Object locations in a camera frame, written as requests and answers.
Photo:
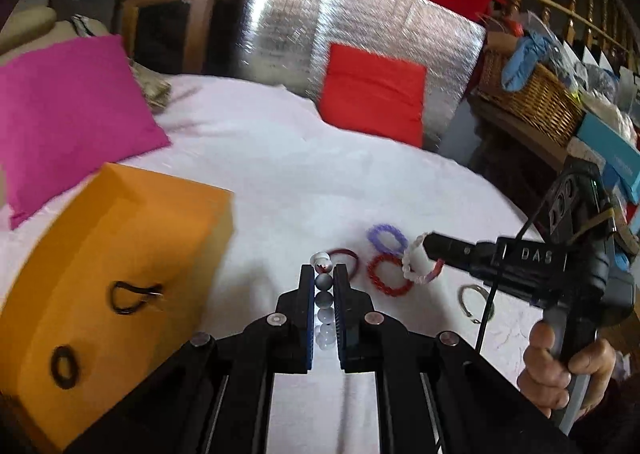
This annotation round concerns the silver insulation panel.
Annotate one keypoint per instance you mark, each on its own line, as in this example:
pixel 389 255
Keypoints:
pixel 285 23

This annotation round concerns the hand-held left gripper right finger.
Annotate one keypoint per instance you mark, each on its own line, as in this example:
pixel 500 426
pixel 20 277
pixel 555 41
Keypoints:
pixel 341 319

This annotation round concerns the orange tray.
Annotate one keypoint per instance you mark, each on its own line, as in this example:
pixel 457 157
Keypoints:
pixel 125 234

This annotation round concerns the patterned cloth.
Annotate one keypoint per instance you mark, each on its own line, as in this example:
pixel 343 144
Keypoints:
pixel 152 88

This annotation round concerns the wooden cabinet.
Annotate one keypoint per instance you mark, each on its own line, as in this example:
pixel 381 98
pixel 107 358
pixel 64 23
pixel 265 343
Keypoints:
pixel 165 18

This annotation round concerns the clear plastic bags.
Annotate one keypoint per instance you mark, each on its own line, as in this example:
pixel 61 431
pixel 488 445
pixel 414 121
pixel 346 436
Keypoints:
pixel 600 78

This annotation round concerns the silver bangle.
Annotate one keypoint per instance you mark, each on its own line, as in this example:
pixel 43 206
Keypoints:
pixel 462 301

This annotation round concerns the red cushion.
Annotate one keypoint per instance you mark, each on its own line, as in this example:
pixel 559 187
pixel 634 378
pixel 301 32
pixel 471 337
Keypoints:
pixel 372 93

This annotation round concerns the beige leather sofa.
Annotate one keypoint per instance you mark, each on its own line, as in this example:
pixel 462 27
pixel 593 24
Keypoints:
pixel 25 23

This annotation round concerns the pink cushion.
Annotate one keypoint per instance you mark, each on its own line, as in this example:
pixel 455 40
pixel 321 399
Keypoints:
pixel 65 108

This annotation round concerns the blue cloth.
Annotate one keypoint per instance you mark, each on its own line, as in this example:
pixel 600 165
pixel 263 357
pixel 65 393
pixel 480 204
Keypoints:
pixel 525 58

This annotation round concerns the wooden side table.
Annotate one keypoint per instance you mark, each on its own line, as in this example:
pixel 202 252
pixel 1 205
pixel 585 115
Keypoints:
pixel 510 133

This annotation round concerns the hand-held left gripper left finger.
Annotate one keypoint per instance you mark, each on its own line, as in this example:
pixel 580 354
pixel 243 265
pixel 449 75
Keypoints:
pixel 307 319

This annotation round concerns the person's right hand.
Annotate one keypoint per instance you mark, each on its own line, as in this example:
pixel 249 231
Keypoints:
pixel 542 374

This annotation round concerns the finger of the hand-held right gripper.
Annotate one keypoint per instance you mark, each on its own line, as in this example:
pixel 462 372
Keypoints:
pixel 465 254

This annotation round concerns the striped cloth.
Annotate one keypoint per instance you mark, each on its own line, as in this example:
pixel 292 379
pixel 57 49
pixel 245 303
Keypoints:
pixel 82 26

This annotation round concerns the wicker basket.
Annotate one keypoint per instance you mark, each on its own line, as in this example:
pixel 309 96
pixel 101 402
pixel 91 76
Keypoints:
pixel 540 98

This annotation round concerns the blue cardboard box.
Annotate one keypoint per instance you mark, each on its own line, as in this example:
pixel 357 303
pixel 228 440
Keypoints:
pixel 607 143

